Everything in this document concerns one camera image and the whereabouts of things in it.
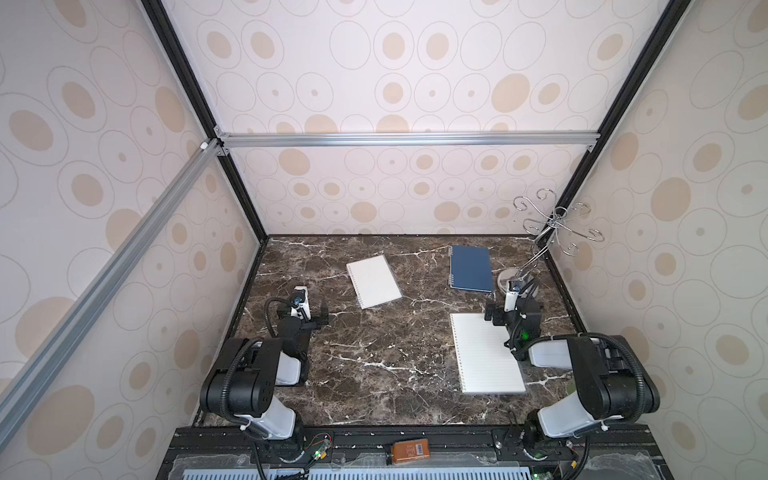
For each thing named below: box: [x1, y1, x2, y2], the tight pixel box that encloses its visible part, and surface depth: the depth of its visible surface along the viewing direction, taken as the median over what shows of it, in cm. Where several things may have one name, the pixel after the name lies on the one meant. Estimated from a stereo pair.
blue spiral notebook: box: [449, 245, 494, 293], surface depth 112 cm
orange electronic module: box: [392, 438, 430, 461], surface depth 71 cm
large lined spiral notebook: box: [450, 313, 526, 393], surface depth 89 cm
